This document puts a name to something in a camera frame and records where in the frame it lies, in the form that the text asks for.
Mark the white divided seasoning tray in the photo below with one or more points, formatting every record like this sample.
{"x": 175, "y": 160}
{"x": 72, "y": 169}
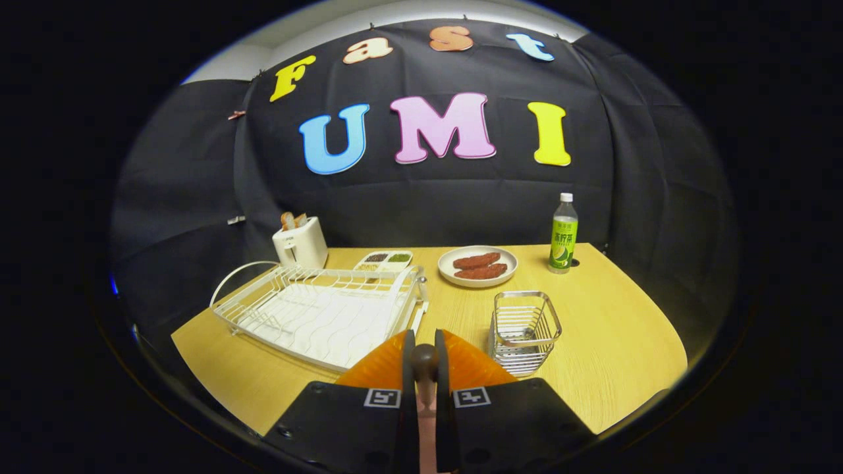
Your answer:
{"x": 385, "y": 264}

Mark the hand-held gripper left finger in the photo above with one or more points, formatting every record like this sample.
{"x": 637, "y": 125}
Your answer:
{"x": 349, "y": 428}

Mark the black backdrop cloth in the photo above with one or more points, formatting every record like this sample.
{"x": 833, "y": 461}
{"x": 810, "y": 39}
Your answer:
{"x": 461, "y": 197}

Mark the white toaster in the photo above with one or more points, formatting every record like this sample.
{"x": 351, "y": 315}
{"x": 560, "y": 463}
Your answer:
{"x": 301, "y": 247}

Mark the brown meat piece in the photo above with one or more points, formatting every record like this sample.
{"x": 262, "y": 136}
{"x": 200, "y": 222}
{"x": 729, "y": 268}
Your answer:
{"x": 475, "y": 260}
{"x": 481, "y": 271}

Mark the green label drink bottle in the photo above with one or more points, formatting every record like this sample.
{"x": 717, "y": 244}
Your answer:
{"x": 564, "y": 240}

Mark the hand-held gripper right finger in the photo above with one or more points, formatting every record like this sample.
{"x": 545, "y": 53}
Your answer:
{"x": 507, "y": 428}

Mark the white round meat dish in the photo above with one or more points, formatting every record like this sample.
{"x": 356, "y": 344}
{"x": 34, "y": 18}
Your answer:
{"x": 448, "y": 270}

